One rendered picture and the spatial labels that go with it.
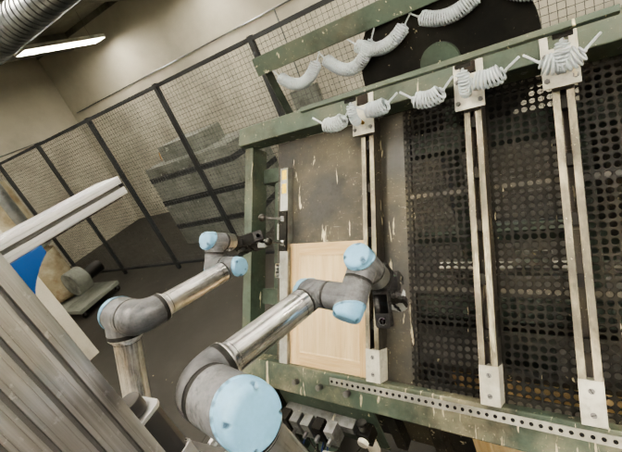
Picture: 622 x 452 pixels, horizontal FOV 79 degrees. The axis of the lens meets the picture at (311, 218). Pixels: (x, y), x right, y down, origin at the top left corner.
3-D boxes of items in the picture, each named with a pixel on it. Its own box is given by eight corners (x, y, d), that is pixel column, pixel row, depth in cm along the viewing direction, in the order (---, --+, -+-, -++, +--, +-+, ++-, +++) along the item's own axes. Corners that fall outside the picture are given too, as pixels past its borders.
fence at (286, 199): (284, 360, 183) (279, 362, 179) (285, 170, 195) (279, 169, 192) (292, 362, 180) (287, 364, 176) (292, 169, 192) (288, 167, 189)
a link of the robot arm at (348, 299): (331, 320, 100) (343, 282, 104) (366, 328, 92) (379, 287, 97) (314, 309, 95) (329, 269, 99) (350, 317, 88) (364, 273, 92)
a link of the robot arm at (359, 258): (336, 268, 95) (346, 238, 99) (354, 284, 103) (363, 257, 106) (363, 271, 91) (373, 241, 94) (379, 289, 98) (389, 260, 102)
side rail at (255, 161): (256, 351, 202) (241, 356, 193) (259, 154, 216) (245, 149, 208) (264, 353, 199) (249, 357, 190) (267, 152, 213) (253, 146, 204)
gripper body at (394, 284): (405, 278, 114) (391, 261, 106) (404, 306, 110) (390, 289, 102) (382, 280, 118) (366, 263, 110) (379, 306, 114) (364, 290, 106)
